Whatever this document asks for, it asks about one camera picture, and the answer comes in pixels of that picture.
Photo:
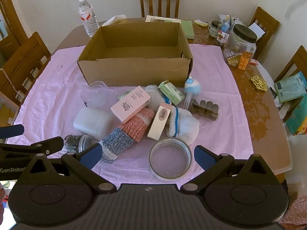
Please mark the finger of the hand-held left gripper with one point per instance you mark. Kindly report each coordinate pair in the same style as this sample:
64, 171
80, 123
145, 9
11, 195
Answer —
12, 130
48, 143

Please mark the clear plastic cup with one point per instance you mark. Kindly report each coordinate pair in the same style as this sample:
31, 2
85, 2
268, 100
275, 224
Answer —
94, 97

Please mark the clear water bottle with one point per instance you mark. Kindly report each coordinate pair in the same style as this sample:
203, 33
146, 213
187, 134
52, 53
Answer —
87, 16

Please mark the pink carton box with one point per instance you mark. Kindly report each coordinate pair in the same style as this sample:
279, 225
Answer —
129, 105

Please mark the teal paper bag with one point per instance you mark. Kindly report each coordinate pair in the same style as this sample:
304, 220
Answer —
298, 119

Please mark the white card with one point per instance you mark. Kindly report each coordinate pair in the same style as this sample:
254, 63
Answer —
256, 30

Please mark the teal packet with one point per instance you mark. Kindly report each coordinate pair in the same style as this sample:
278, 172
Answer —
290, 87

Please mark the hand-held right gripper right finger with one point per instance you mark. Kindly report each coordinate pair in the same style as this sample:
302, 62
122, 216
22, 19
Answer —
203, 157

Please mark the clear tape roll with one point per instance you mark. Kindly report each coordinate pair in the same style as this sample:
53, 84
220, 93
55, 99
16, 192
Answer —
170, 141

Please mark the yellow sticky notes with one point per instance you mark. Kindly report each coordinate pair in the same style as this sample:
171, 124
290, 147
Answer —
201, 22

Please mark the printed picture sheet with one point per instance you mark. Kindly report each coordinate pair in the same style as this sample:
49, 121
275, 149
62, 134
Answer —
163, 19

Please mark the beige slim carton box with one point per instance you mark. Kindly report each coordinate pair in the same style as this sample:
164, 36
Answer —
158, 122

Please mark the green carton box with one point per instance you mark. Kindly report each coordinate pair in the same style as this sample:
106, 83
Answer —
171, 92

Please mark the small jar black lid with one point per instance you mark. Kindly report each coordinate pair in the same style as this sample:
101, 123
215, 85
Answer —
214, 30

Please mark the blue white round toy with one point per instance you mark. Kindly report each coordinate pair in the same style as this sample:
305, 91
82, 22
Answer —
191, 87

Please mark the clear jar with metal clips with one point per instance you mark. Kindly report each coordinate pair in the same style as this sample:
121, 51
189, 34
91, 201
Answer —
79, 143

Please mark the cardboard box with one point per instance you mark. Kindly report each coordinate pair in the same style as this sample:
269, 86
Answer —
134, 71

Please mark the blue cap bottle red label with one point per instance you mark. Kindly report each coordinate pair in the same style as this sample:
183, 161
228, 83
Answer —
223, 36

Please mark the white tissue paper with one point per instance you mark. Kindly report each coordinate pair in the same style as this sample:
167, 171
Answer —
115, 19

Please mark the gold pill blister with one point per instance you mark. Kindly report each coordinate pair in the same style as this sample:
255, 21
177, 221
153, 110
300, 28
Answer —
233, 58

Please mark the white plastic container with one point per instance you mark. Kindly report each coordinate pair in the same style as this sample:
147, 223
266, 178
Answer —
91, 123

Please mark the gold ornate coaster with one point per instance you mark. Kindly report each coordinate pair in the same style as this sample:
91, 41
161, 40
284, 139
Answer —
259, 82

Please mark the pink patterned cloth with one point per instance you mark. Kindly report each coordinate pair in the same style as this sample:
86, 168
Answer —
296, 210

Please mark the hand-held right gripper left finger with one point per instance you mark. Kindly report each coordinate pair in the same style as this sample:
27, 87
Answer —
92, 154

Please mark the white sock blue stripes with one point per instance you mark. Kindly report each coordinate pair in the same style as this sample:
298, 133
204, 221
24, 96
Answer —
154, 95
182, 127

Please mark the clear blister tray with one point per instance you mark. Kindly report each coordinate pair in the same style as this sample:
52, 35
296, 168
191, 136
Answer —
205, 110

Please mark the orange pill blister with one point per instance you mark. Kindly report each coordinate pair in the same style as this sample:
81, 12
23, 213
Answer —
244, 61

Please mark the green notebook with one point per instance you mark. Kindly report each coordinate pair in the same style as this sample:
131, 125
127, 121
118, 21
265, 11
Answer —
188, 28

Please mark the orange and grey knitted sock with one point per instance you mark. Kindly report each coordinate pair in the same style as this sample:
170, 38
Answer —
134, 129

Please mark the large clear jar black lid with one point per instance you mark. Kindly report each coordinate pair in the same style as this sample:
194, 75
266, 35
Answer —
239, 43

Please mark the green tissue packet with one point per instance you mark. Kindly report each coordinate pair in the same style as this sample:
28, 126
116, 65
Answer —
124, 95

